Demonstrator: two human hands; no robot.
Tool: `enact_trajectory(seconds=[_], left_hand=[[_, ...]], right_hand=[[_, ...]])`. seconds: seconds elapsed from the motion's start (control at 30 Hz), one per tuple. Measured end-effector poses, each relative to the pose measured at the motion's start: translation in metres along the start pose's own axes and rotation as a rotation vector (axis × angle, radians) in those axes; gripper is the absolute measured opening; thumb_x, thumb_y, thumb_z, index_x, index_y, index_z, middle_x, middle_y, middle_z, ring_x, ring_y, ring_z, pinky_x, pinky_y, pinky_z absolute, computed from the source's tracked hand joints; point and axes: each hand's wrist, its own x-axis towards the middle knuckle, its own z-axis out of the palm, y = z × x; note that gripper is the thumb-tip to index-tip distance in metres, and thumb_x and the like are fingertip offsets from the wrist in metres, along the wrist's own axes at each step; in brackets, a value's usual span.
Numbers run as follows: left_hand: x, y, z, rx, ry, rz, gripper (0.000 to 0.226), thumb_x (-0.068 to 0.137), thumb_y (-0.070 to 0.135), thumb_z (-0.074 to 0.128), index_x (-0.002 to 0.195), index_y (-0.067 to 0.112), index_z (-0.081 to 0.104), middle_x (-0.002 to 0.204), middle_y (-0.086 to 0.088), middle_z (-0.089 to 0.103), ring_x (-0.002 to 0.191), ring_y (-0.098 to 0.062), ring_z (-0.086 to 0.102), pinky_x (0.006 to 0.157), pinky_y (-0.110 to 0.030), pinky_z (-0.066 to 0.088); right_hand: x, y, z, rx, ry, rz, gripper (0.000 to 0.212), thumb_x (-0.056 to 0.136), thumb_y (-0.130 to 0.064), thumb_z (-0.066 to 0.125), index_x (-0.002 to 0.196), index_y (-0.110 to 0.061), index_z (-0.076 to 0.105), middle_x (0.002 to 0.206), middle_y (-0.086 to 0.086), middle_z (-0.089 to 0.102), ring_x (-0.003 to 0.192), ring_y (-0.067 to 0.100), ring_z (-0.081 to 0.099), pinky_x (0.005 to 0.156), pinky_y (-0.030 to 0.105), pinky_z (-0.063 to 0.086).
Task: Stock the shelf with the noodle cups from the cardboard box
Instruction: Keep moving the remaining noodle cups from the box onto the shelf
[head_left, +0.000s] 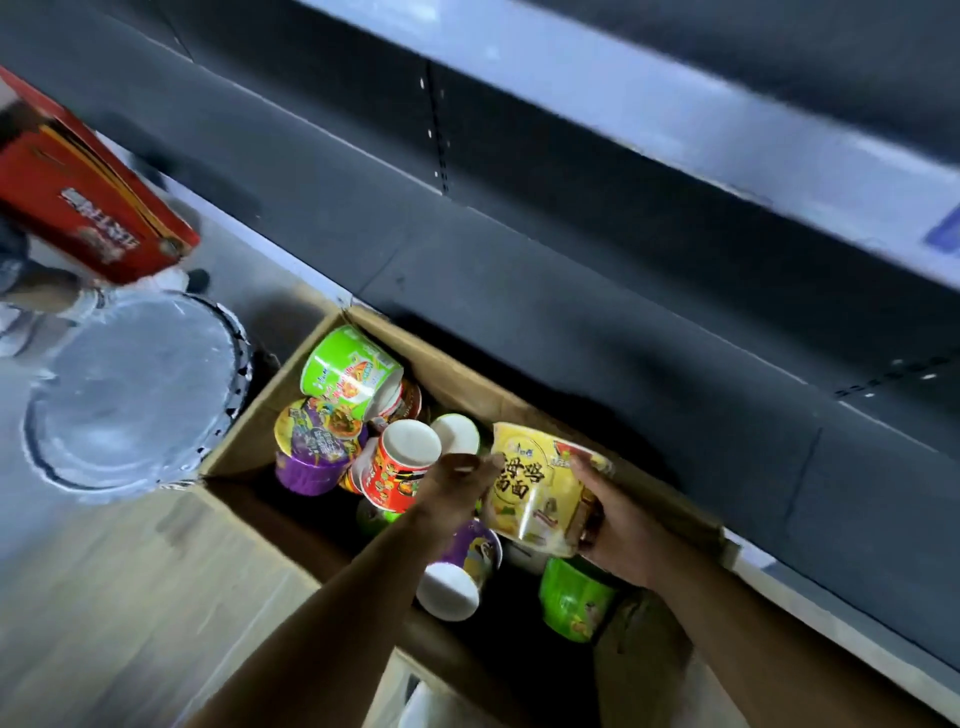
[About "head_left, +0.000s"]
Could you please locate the yellow noodle bowl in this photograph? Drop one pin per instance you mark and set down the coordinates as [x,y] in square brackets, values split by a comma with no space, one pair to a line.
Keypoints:
[536,487]

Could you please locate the person's left hand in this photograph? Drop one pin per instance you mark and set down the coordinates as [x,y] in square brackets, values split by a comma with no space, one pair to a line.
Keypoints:
[457,487]

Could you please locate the person's right forearm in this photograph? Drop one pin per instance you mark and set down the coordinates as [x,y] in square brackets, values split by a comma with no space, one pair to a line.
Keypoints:
[772,652]

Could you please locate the noodle bowls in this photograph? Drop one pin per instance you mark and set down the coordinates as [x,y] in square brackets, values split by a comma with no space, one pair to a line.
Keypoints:
[349,371]

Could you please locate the brown cardboard box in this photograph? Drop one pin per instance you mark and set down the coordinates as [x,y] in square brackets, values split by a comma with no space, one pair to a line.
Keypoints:
[247,435]

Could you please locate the blue price tag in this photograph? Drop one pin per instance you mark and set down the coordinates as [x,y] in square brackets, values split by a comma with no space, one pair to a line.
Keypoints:
[946,229]

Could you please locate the red orange package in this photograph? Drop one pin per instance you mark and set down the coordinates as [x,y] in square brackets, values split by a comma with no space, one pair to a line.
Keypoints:
[82,202]

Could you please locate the dark metal store shelving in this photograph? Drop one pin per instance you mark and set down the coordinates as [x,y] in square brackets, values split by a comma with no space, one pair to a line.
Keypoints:
[600,262]

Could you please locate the person's white trousers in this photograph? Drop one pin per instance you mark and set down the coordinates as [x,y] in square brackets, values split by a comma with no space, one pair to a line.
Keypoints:
[435,709]

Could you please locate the person's left forearm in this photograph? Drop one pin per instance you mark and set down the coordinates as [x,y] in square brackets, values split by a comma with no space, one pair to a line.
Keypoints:
[322,637]

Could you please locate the person's right hand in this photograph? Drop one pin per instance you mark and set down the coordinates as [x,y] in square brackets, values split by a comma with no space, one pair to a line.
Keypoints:
[626,536]

